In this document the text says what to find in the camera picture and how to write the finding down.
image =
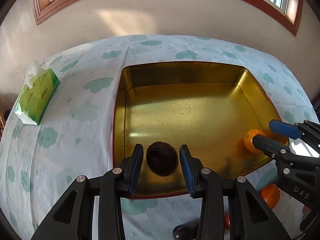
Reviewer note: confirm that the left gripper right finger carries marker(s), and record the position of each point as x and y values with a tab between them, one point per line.
250	217

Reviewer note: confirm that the red gold toffee tin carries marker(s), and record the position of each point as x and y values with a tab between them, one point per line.
207	106

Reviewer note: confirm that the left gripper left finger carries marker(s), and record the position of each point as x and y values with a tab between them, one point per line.
71	217

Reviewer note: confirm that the dark wrinkled fruit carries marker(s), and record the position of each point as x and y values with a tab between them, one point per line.
161	158

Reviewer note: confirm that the green tissue box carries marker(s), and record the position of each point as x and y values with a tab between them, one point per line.
39	87

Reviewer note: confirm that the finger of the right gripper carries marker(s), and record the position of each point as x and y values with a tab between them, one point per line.
307	131
282	154

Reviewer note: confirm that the person right hand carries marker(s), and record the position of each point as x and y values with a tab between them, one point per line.
306	210

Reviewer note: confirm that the small orange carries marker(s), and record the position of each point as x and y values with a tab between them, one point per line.
271	195

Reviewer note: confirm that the red tomato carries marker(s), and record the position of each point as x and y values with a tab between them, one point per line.
227	222

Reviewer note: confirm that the dark plum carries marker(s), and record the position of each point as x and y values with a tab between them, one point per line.
183	232

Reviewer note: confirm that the cloud print tablecloth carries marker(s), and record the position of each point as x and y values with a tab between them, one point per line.
38	163

